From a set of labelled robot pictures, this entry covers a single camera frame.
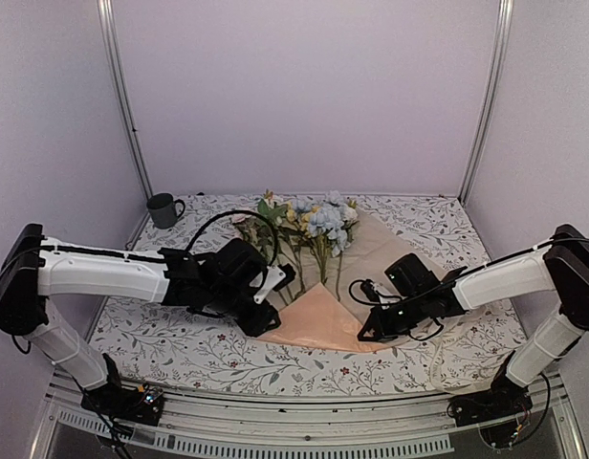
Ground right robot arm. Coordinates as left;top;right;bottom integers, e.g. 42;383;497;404
351;224;589;417

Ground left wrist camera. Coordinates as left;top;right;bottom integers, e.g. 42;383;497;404
250;264;295;304

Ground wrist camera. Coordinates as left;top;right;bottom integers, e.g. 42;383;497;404
360;279;400;304
250;264;295;304

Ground beige wrapping paper sheet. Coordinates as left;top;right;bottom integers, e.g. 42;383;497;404
258;210;447;353

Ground left aluminium frame post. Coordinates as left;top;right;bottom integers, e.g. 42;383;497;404
97;0;153;200

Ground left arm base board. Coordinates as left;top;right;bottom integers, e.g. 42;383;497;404
81;382;164;426

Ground yellow fake flower stem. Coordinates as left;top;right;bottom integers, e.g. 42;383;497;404
286;200;324;268

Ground pale pink white flower stem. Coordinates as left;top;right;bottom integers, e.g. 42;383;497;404
256;189;306;301

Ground dark grey mug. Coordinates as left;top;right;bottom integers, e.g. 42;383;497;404
146;192;185;230

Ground right aluminium frame post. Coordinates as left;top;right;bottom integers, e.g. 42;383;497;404
458;0;514;207

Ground aluminium frame post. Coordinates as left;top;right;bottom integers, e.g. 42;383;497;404
458;0;514;207
97;0;153;200

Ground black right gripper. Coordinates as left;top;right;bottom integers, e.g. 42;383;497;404
359;291;428;341

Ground white fake flower stem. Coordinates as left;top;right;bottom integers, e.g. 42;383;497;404
335;199;359;300

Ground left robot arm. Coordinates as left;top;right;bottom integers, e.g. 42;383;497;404
0;224;295;415

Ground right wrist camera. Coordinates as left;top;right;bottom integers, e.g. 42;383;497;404
360;279;400;304

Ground blue fake flower stem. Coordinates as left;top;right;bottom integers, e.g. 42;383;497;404
296;191;351;284

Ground white lace ribbon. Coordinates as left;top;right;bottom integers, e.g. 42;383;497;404
428;301;525;395

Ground right arm base board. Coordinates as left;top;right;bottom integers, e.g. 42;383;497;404
447;390;533;449

